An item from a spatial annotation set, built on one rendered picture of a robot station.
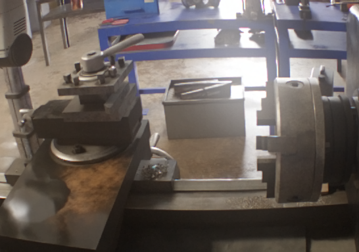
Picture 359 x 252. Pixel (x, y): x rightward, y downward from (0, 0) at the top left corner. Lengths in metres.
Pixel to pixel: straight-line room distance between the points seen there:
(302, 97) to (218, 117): 2.20
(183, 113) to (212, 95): 0.22
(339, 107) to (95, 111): 0.63
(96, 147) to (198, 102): 1.76
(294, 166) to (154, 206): 0.49
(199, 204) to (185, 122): 1.89
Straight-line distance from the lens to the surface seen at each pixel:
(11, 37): 1.93
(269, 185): 0.95
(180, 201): 1.18
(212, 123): 3.01
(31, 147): 2.16
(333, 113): 0.84
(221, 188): 1.20
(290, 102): 0.80
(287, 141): 0.77
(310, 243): 1.20
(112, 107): 1.11
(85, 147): 1.25
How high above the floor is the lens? 1.56
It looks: 30 degrees down
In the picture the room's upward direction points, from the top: 7 degrees counter-clockwise
